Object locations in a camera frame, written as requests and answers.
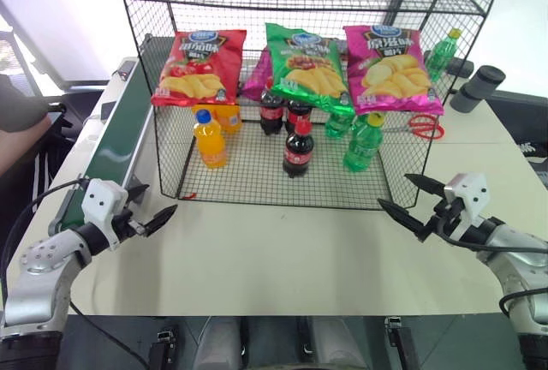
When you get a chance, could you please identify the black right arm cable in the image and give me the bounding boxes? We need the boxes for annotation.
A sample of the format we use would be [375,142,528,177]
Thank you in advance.
[434,215,548,318]

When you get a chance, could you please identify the black strap with buckle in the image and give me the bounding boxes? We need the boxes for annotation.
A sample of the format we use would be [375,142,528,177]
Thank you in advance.
[148,326,182,370]
[384,315,426,370]

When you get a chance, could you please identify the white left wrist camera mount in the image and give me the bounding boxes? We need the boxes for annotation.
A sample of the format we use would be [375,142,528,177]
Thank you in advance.
[80,177,130,252]

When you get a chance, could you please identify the black loose cable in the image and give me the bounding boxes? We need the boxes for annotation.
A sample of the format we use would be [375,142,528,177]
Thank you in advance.
[70,301,152,370]

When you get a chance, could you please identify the seated person in dark clothes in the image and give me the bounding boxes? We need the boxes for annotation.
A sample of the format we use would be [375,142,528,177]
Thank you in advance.
[0,73,82,234]

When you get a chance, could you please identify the cola bottle red cap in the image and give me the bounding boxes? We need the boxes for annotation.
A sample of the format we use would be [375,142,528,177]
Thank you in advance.
[259,76,288,137]
[285,98,314,134]
[282,117,315,180]

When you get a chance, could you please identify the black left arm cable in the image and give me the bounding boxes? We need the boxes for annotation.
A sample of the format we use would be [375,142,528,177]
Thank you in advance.
[0,177,90,302]

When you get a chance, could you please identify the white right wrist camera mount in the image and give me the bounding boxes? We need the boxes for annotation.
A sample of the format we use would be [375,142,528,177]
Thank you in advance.
[442,171,490,239]

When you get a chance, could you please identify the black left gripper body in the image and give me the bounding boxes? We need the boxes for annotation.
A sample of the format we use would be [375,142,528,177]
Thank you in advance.
[111,208,150,245]

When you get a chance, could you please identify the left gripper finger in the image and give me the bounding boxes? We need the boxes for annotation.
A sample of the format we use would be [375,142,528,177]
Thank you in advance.
[142,203,179,239]
[127,183,151,206]

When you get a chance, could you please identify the green potato chips bag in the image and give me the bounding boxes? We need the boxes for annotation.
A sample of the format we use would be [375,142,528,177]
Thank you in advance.
[264,21,356,116]

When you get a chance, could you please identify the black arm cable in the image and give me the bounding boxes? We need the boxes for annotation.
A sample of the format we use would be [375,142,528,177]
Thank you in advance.
[434,215,548,318]
[0,177,90,302]

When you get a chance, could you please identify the magenta potato chips bag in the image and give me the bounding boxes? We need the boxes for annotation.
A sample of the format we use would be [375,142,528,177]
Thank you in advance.
[241,48,275,99]
[343,23,447,117]

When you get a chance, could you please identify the green conveyor belt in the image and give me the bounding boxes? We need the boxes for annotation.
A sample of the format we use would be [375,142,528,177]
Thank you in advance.
[47,33,181,238]

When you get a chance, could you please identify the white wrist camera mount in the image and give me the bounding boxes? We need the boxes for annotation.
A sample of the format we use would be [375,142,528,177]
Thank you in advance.
[442,171,490,239]
[80,177,130,252]

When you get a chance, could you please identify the green soda bottle yellow cap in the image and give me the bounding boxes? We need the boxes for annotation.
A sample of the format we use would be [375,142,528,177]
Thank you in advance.
[324,110,356,140]
[342,112,385,173]
[424,27,463,85]

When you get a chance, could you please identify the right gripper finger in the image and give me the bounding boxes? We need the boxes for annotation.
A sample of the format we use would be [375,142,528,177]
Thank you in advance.
[377,198,428,242]
[403,172,447,199]

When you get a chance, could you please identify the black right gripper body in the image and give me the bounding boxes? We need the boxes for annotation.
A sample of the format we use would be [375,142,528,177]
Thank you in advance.
[421,196,468,242]

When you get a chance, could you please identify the grey and black cylinder device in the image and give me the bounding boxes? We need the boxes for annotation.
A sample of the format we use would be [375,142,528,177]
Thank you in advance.
[444,58,507,114]

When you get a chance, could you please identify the red potato chips bag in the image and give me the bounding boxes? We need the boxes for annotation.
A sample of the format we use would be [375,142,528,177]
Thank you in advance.
[150,29,248,108]

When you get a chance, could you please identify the red handled scissors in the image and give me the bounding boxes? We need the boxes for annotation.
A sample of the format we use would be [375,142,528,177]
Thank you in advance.
[379,114,447,141]

